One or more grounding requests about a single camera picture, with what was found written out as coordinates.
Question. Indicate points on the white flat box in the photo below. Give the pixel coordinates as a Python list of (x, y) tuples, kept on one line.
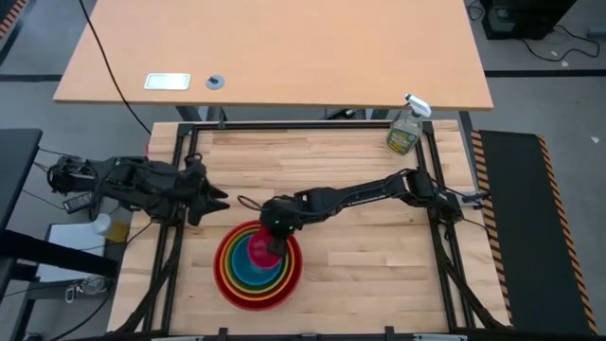
[(71, 246)]

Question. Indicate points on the white rectangular desk plate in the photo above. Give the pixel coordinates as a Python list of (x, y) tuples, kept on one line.
[(167, 81)]

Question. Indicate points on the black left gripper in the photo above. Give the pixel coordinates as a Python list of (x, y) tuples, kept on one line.
[(198, 194)]

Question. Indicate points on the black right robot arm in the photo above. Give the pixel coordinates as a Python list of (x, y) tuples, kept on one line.
[(360, 192)]

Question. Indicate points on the black power adapter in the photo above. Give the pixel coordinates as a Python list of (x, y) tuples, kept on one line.
[(78, 202)]

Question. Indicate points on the blue plastic bowl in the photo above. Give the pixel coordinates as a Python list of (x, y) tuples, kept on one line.
[(242, 270)]

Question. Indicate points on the green plastic bowl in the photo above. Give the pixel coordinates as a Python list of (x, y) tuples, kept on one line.
[(228, 266)]

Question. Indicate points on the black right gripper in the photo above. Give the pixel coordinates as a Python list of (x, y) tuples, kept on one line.
[(280, 215)]

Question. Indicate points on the light brown desk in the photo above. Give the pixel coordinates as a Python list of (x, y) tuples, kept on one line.
[(293, 47)]

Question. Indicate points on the white-capped yellow bottle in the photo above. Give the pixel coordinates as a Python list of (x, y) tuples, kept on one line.
[(111, 228)]

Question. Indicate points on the orange plastic bowl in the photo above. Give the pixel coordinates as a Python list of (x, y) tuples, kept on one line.
[(221, 266)]

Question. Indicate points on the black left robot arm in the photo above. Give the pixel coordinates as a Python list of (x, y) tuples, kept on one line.
[(128, 182)]

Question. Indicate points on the black computer tower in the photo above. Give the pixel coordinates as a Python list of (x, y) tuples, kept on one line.
[(525, 19)]

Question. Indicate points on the nested rainbow bowls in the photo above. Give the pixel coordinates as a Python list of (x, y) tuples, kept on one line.
[(216, 266)]

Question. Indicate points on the black aluminium table frame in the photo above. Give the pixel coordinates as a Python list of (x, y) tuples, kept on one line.
[(188, 142)]

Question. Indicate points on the small pink plastic bowl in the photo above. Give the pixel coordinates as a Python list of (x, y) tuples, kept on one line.
[(259, 253)]

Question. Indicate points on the teal plastic bowl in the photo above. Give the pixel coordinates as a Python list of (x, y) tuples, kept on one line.
[(234, 267)]

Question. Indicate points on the green spray bottle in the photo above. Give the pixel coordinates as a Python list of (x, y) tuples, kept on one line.
[(404, 132)]

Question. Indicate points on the yellow plastic bowl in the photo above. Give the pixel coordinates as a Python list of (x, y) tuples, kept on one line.
[(224, 266)]

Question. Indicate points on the black hazard-striped floor mat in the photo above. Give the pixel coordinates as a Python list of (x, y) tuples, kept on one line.
[(530, 227)]

